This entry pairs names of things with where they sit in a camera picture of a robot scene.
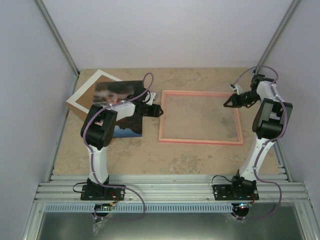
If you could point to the right aluminium corner post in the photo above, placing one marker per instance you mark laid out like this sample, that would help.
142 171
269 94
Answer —
288 15

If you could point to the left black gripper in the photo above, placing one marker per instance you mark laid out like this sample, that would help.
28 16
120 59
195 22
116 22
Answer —
154 112

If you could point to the pink picture frame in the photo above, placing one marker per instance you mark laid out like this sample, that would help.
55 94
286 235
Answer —
162 139

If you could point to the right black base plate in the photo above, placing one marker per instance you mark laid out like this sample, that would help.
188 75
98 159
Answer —
223 192

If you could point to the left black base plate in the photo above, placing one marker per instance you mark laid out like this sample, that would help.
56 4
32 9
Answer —
96 192

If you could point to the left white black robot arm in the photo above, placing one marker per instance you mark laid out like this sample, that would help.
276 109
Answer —
97 133

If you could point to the aluminium corner post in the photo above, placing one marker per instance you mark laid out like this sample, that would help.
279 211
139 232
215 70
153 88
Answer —
288 15
56 35

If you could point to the right circuit board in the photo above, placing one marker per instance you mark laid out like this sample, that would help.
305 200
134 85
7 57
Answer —
244 205

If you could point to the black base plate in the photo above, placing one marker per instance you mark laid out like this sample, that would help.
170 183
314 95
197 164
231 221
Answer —
223 192
96 192

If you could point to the sunset landscape photo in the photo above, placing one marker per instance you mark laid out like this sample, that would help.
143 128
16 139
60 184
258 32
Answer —
113 92

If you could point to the left aluminium corner post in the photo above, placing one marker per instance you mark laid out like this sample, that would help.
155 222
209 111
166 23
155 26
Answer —
56 35

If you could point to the circuit board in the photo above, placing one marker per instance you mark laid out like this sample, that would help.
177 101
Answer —
244 205
105 207

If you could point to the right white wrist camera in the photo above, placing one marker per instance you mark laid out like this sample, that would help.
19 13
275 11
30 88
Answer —
236 88

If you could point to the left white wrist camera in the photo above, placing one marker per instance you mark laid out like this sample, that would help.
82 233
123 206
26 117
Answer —
150 98

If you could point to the aluminium rail platform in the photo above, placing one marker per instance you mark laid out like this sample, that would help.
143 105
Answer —
170 188

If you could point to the left circuit board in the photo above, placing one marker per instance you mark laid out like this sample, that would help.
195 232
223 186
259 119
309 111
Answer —
105 207

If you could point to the white mat brown backing board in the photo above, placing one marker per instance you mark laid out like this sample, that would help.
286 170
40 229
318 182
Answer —
82 99

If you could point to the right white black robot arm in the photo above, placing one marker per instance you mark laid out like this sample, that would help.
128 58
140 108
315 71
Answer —
268 126

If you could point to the blue slotted cable duct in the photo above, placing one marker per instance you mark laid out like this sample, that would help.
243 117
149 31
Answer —
139 208

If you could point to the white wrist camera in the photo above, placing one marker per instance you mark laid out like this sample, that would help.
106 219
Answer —
236 88
150 98

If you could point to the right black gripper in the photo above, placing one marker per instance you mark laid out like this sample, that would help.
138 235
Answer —
231 99

